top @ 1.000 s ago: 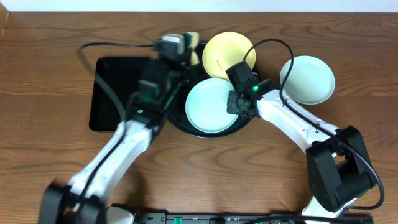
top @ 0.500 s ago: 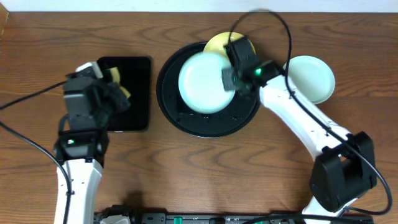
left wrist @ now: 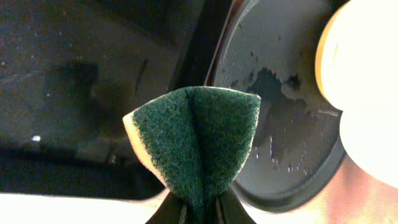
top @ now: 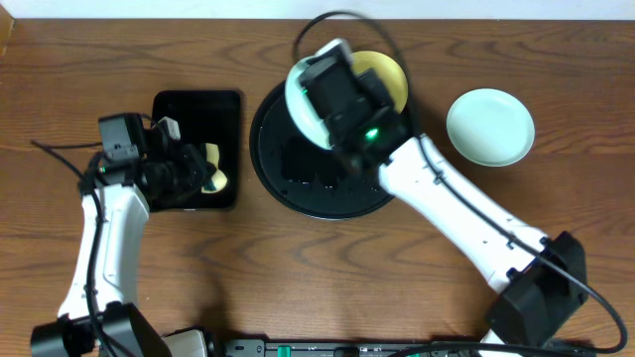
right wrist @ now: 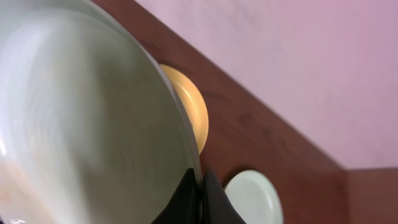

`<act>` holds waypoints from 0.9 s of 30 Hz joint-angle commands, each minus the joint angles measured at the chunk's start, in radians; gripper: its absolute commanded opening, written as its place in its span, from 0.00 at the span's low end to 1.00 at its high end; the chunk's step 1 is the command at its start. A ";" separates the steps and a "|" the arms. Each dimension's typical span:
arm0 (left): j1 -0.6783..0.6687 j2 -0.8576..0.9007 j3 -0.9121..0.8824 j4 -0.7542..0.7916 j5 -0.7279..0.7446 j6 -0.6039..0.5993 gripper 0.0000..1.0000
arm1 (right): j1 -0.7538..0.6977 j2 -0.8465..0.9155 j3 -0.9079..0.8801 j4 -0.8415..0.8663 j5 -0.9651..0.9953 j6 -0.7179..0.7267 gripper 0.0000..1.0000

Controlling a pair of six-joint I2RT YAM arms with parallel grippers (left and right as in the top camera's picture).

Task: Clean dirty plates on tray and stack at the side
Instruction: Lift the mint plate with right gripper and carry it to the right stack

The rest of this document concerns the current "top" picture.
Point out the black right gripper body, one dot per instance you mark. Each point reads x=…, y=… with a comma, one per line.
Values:
x=376, y=103

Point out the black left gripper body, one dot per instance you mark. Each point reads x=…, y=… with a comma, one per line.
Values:
x=196, y=169

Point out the green yellow sponge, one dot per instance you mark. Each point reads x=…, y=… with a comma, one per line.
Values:
x=218, y=180

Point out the light blue plate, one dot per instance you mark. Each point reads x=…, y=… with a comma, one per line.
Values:
x=490, y=127
x=300, y=108

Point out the yellow plate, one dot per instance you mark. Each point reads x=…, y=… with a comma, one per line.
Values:
x=388, y=70

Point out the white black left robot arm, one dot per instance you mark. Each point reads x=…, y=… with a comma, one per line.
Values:
x=100, y=307

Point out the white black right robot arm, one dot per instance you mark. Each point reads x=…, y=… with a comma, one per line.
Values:
x=539, y=280

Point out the black rectangular sponge tray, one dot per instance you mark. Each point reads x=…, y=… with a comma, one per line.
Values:
x=206, y=116

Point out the black round serving tray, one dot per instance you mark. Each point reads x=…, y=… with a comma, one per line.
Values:
x=303, y=176

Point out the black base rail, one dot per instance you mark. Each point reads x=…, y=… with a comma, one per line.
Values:
x=397, y=348

